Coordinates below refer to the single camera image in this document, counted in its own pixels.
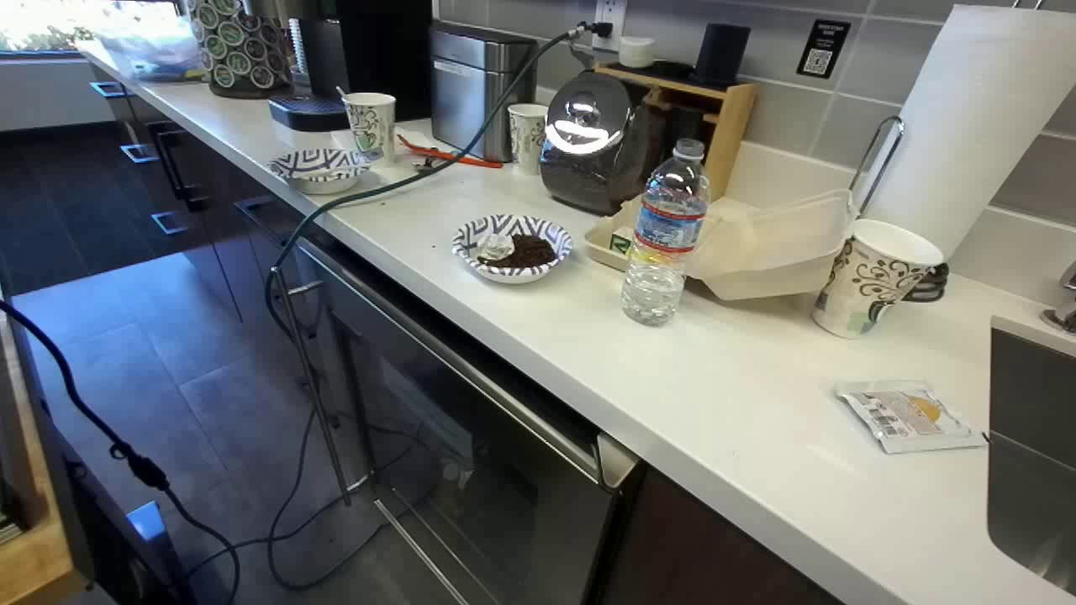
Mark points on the black pod coffee maker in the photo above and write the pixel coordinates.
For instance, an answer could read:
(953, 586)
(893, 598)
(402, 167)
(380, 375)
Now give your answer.
(594, 154)

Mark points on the tall black coffee machine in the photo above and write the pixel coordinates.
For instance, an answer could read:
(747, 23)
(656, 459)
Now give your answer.
(346, 56)

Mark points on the coffee pod carousel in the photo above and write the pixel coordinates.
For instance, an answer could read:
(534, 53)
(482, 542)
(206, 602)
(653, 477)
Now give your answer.
(236, 47)

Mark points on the patterned paper plate with food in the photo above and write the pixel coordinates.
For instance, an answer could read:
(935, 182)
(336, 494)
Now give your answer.
(513, 246)

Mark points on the clear plastic water bottle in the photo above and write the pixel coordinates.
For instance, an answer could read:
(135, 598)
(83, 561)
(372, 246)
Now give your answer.
(666, 229)

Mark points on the under counter glass door fridge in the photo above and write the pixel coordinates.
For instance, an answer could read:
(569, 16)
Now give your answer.
(471, 449)

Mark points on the plain patterned paper cup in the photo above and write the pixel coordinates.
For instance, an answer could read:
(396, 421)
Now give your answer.
(524, 136)

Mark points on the red stirrer stick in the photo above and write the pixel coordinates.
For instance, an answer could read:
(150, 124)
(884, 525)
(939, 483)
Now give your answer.
(447, 157)

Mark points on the stainless steel appliance box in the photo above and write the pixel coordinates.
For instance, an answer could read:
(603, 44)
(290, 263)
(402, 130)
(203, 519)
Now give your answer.
(474, 84)

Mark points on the patterned paper cup with stirrer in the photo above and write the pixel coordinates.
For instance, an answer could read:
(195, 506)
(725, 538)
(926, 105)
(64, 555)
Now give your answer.
(372, 124)

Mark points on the patterned paper bowl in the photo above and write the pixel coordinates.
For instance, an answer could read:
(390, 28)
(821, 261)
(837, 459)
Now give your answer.
(320, 171)

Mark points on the wooden pod rack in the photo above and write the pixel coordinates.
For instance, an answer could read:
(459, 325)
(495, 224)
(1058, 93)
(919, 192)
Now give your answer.
(725, 119)

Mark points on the black cylinder speaker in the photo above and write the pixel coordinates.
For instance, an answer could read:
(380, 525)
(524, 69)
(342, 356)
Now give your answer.
(719, 56)

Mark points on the large patterned paper cup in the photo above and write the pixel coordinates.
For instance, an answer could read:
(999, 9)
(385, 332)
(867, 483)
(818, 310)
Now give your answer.
(867, 282)

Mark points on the small snack packet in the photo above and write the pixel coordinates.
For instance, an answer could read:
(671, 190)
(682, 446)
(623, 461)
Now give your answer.
(904, 414)

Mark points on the white paper towel roll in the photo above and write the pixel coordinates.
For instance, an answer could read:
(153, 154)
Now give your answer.
(975, 119)

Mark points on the clear plastic bag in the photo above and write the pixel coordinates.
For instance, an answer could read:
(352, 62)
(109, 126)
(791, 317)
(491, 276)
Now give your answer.
(140, 44)

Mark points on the black wall sign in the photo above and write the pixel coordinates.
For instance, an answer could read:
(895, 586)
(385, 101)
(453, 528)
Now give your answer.
(821, 47)

